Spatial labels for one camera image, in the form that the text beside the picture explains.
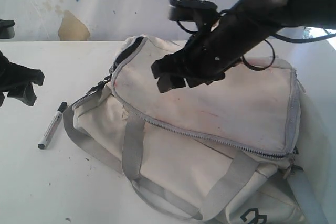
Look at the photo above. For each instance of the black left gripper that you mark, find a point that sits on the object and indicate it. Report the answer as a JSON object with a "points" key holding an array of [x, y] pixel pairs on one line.
{"points": [[17, 80]]}

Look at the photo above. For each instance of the right robot arm black grey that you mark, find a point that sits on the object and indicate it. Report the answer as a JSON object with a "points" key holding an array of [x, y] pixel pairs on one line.
{"points": [[284, 14]]}

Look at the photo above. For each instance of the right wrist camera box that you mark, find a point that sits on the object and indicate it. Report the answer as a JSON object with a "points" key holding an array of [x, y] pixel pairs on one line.
{"points": [[201, 12]]}

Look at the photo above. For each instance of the white canvas duffel bag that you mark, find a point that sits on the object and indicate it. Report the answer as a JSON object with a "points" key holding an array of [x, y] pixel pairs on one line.
{"points": [[220, 153]]}

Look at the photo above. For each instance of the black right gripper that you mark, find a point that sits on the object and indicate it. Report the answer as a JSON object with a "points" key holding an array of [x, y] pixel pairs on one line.
{"points": [[209, 54]]}

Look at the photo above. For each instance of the black and white marker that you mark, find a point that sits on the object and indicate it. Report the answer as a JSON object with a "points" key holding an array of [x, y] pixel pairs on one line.
{"points": [[48, 135]]}

